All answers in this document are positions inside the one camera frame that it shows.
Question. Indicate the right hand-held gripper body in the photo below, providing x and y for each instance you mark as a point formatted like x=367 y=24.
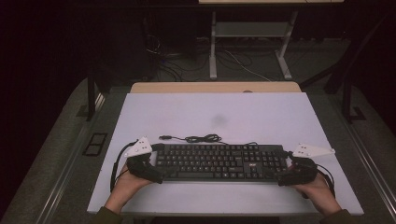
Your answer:
x=303 y=174

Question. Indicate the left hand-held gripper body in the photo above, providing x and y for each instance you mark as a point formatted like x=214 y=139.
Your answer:
x=140 y=148

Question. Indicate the black computer keyboard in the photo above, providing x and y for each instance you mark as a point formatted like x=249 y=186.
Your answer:
x=218 y=161

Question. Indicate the person's right hand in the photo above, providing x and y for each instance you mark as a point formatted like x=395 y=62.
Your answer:
x=317 y=193

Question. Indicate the person's left hand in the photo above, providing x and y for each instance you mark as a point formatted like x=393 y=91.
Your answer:
x=127 y=189

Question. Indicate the white table board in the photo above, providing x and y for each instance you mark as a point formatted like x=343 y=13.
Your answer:
x=218 y=112

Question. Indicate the black upright metal stand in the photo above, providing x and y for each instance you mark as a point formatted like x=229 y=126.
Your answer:
x=91 y=99

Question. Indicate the black metal stand with foot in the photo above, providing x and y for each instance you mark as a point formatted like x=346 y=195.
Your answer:
x=348 y=102

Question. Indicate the wooden table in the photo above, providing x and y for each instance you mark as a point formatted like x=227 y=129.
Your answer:
x=214 y=87

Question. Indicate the black slanted stand leg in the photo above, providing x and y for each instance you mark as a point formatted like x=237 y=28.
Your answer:
x=342 y=65

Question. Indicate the black floor socket frame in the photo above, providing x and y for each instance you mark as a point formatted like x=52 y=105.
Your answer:
x=95 y=144

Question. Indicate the aluminium rail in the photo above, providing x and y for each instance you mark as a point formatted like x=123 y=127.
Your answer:
x=370 y=168
x=67 y=174

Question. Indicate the grey metal desk frame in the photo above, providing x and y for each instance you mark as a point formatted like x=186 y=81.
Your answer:
x=252 y=29

